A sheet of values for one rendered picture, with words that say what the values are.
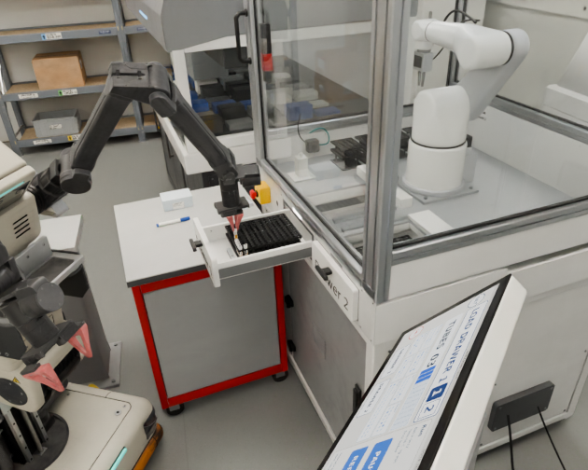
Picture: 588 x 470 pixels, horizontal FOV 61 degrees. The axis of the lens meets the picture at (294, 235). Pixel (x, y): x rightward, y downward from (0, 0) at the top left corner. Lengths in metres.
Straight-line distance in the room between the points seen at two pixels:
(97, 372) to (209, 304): 0.79
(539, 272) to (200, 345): 1.26
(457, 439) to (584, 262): 1.12
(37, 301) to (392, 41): 0.83
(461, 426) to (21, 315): 0.82
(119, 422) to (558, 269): 1.56
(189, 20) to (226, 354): 1.38
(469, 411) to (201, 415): 1.69
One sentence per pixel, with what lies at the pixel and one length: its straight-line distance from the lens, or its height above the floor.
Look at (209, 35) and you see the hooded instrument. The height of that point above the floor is 1.41.
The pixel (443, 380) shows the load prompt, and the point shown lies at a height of 1.16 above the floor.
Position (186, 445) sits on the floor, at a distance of 2.26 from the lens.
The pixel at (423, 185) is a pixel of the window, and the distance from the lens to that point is 1.23.
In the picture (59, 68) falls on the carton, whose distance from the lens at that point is 5.38.
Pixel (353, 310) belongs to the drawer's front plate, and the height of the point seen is 0.86.
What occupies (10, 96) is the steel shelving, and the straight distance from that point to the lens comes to 5.45.
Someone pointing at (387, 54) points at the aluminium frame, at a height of 1.56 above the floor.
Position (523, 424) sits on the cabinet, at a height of 0.13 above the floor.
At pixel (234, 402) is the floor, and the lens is 2.36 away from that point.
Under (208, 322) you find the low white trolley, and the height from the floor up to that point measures 0.48.
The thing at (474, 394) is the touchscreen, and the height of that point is 1.19.
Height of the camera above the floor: 1.77
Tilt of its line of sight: 31 degrees down
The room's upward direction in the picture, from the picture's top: 3 degrees counter-clockwise
